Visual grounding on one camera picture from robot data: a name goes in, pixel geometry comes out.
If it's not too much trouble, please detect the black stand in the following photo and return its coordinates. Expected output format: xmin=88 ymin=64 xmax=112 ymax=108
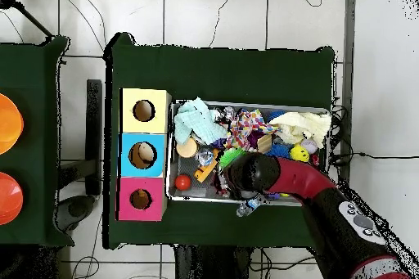
xmin=84 ymin=79 xmax=105 ymax=196

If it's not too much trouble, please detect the orange flat plastic toy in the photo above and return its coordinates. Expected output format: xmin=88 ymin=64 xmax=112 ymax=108
xmin=192 ymin=157 xmax=219 ymax=182

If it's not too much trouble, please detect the mint green cloth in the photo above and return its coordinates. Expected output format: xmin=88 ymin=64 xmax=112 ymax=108
xmin=173 ymin=97 xmax=229 ymax=146

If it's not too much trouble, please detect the colourful polka dot cloth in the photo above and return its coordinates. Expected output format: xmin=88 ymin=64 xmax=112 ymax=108
xmin=225 ymin=108 xmax=277 ymax=152

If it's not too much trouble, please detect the wooden box with three holes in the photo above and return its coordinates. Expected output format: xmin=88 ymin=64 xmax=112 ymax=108
xmin=117 ymin=88 xmax=173 ymax=223

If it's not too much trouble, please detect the cream yellow cloth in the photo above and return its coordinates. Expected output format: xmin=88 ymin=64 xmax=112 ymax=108
xmin=271 ymin=111 xmax=333 ymax=150

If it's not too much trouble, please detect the green furry monster toy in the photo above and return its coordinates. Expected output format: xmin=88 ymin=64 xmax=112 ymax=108
xmin=219 ymin=148 xmax=246 ymax=168

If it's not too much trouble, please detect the red ball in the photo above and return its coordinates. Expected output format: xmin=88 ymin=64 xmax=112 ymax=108
xmin=174 ymin=173 xmax=193 ymax=191

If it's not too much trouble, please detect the large yellow ball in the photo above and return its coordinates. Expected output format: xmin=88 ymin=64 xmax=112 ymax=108
xmin=290 ymin=144 xmax=310 ymax=164

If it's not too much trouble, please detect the blue spiky ball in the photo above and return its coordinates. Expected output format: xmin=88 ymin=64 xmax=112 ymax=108
xmin=267 ymin=144 xmax=292 ymax=159

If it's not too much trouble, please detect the shallow clear mesh bin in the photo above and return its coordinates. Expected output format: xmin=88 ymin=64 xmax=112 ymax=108
xmin=166 ymin=100 xmax=331 ymax=207

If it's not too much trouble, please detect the black cable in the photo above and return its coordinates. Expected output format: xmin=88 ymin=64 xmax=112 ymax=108
xmin=209 ymin=0 xmax=238 ymax=48
xmin=330 ymin=150 xmax=419 ymax=163

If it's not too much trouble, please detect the crushed clear plastic bottle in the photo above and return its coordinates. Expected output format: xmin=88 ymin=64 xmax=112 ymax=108
xmin=236 ymin=193 xmax=269 ymax=218

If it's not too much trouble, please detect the toy hamburger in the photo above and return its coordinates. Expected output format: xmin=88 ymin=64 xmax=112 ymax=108
xmin=176 ymin=137 xmax=199 ymax=160

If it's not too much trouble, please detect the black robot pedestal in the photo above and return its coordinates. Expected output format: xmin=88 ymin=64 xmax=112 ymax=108
xmin=173 ymin=245 xmax=256 ymax=279

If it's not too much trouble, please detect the dark green table cloth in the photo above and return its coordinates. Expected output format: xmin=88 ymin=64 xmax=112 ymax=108
xmin=103 ymin=32 xmax=336 ymax=250
xmin=0 ymin=35 xmax=70 ymax=247

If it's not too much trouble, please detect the orange bowl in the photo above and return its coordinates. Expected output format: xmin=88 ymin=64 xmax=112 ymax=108
xmin=0 ymin=171 xmax=25 ymax=227
xmin=0 ymin=92 xmax=25 ymax=156

